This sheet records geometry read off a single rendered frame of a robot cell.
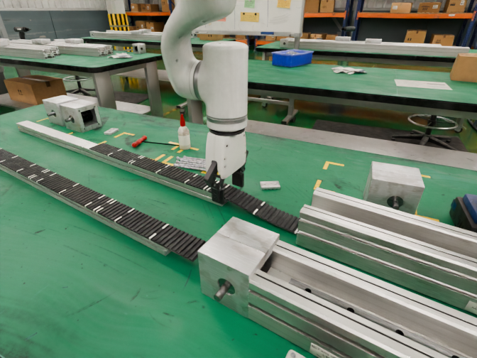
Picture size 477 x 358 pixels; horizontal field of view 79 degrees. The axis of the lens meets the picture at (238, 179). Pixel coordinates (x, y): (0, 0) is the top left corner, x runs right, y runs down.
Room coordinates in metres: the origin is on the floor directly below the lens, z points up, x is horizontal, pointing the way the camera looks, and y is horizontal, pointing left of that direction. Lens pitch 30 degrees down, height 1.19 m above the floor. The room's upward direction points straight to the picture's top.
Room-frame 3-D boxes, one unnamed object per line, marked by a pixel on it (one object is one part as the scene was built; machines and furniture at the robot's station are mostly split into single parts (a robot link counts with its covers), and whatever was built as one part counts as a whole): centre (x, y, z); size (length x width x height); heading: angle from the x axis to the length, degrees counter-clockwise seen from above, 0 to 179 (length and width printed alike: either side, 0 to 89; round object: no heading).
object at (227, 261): (0.33, 0.00, 0.83); 0.12 x 0.09 x 0.10; 148
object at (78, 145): (0.84, 0.44, 0.79); 0.96 x 0.04 x 0.03; 58
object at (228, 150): (0.58, 0.02, 0.93); 0.10 x 0.07 x 0.11; 148
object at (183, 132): (0.91, 0.18, 0.84); 0.04 x 0.04 x 0.12
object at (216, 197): (0.54, 0.05, 0.84); 0.03 x 0.03 x 0.07; 58
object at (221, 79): (0.58, 0.03, 1.07); 0.09 x 0.08 x 0.13; 67
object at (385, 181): (0.55, -0.35, 0.83); 0.11 x 0.10 x 0.10; 159
